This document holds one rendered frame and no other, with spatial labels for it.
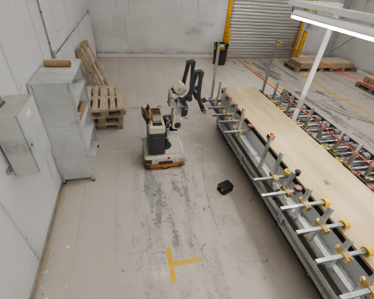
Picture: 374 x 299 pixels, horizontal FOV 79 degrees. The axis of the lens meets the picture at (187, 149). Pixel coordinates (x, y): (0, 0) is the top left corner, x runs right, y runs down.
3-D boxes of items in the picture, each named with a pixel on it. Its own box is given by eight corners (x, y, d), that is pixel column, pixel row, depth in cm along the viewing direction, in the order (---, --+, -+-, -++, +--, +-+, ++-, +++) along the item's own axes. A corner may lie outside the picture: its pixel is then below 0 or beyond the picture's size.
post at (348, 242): (323, 272, 200) (351, 242, 170) (320, 267, 202) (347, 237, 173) (326, 270, 200) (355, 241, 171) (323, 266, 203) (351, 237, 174)
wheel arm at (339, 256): (316, 265, 173) (318, 263, 171) (313, 260, 176) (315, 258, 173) (368, 253, 184) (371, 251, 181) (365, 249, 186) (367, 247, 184)
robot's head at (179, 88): (173, 91, 321) (181, 83, 316) (171, 85, 337) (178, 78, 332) (180, 97, 329) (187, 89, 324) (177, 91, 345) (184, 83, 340)
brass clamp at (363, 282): (371, 300, 157) (376, 297, 154) (356, 279, 167) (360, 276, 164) (379, 298, 158) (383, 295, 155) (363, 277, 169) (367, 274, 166)
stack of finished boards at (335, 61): (352, 67, 894) (354, 63, 884) (300, 68, 836) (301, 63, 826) (337, 61, 952) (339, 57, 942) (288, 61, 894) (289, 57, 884)
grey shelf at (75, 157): (63, 184, 340) (25, 83, 245) (73, 148, 409) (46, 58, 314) (95, 180, 350) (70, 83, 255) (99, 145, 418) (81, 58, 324)
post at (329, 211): (308, 241, 215) (331, 210, 186) (306, 238, 218) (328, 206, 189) (311, 241, 216) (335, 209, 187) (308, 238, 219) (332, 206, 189)
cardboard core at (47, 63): (43, 61, 282) (69, 61, 288) (44, 59, 288) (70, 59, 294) (44, 67, 287) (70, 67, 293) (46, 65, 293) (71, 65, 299)
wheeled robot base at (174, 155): (145, 170, 371) (144, 158, 356) (142, 146, 419) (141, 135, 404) (185, 166, 385) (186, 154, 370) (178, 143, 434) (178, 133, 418)
